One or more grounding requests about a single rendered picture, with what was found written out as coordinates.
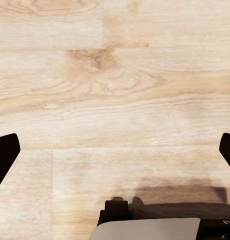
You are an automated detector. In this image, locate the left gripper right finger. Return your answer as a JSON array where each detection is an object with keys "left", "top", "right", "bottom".
[{"left": 219, "top": 133, "right": 230, "bottom": 166}]

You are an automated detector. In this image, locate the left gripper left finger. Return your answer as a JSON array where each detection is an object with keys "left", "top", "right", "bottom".
[{"left": 0, "top": 133, "right": 21, "bottom": 184}]

